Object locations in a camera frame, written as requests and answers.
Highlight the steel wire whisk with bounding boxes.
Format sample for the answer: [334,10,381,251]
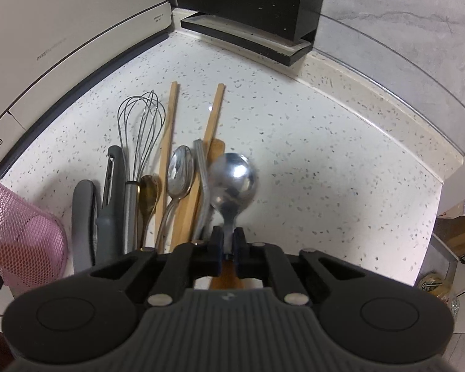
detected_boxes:
[117,90,167,255]

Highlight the grey peeler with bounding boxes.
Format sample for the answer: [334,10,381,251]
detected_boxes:
[96,145,125,266]

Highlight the gold spoon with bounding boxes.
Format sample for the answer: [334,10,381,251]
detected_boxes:
[137,174,159,250]

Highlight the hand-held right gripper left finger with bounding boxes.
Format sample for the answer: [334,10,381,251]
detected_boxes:
[89,226,224,308]

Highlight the wooden spatula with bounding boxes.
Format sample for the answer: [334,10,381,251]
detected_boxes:
[205,139,246,291]

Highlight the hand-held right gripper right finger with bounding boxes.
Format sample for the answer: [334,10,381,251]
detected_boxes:
[233,227,370,307]

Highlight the large round steel spoon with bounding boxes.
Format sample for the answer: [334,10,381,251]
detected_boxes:
[208,153,259,260]

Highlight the black knife block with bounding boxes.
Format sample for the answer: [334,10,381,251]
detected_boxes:
[171,0,330,66]

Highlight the steel fork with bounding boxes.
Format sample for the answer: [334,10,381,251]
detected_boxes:
[193,139,215,243]

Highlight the white sink cabinet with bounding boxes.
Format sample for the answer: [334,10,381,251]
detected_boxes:
[438,151,465,219]

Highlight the white countertop appliance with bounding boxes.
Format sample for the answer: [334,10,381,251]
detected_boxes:
[0,0,175,181]

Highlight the wooden chopstick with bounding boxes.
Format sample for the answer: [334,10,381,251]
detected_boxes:
[170,83,225,254]
[155,81,179,254]

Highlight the grey handled kitchen tool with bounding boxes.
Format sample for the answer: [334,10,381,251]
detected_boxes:
[72,179,101,276]

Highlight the pink mesh utensil holder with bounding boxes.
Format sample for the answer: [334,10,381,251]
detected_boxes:
[0,164,69,299]

